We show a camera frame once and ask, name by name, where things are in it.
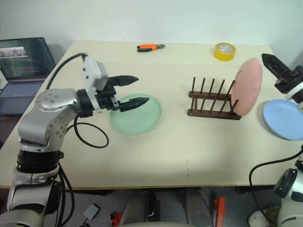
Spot yellow tape roll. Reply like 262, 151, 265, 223
213, 42, 236, 62

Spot open grey laptop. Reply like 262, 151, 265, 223
0, 36, 57, 99

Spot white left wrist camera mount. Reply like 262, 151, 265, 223
80, 55, 109, 112

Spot grey rounded shape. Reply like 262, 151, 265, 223
185, 188, 213, 225
119, 192, 152, 224

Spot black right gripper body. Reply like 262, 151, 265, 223
274, 69, 303, 94

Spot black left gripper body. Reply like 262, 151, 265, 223
95, 79, 122, 111

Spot small red floor object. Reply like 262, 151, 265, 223
109, 211, 123, 226

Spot grey foot pedal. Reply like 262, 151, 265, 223
83, 203, 101, 219

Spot orange black pliers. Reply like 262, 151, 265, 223
136, 43, 166, 53

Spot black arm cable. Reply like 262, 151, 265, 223
48, 52, 110, 149
249, 143, 303, 190

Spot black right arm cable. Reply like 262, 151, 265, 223
249, 143, 303, 190

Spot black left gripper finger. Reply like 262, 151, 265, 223
108, 75, 139, 87
119, 96, 151, 113

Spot orange metal post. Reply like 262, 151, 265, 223
214, 196, 226, 227

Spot white round floor object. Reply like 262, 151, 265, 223
247, 205, 281, 227

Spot wooden dish rack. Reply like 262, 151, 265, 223
187, 76, 243, 121

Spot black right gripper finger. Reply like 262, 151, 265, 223
264, 61, 286, 82
261, 53, 290, 74

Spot black table frame bar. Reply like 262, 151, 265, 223
234, 186, 254, 195

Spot green plastic plate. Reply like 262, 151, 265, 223
109, 93, 163, 136

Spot red plastic plate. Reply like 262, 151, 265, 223
232, 57, 263, 117

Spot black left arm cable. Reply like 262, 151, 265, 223
48, 52, 110, 149

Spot blue plastic plate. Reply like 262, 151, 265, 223
262, 99, 303, 141

